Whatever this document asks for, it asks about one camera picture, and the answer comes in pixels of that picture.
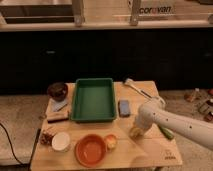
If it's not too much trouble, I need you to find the yellow banana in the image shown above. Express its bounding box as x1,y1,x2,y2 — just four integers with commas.
129,127,142,139

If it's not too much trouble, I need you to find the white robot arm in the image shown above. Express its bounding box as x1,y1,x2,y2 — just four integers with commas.
134,97,213,151

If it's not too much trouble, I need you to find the red bowl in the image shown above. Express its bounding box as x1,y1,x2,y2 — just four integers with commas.
75,134,107,168

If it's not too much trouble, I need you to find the dark brown bowl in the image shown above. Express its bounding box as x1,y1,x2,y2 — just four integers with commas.
47,82,68,102

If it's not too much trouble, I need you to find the blue sponge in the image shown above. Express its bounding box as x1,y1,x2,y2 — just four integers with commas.
118,100,131,117

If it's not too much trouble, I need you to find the green cucumber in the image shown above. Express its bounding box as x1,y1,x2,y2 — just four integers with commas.
158,126,174,140

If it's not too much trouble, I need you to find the orange peach fruit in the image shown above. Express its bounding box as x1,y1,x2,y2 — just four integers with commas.
104,134,117,150

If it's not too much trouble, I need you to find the green plastic tray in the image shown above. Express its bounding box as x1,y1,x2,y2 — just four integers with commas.
70,78,116,123

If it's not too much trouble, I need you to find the white cup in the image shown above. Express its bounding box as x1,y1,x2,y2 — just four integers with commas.
52,132,70,152

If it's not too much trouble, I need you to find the wooden block brush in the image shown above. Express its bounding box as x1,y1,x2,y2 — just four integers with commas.
47,112,69,123

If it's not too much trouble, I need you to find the knife on cutting board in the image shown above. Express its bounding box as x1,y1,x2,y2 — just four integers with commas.
52,102,67,112

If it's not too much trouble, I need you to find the brown small toy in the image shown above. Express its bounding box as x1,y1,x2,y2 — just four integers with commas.
40,133,53,145

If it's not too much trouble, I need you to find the cardboard box with logo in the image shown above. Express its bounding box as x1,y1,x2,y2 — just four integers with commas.
137,0,174,15

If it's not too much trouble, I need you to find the black cable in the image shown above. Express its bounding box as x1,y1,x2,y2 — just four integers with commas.
0,122,26,166

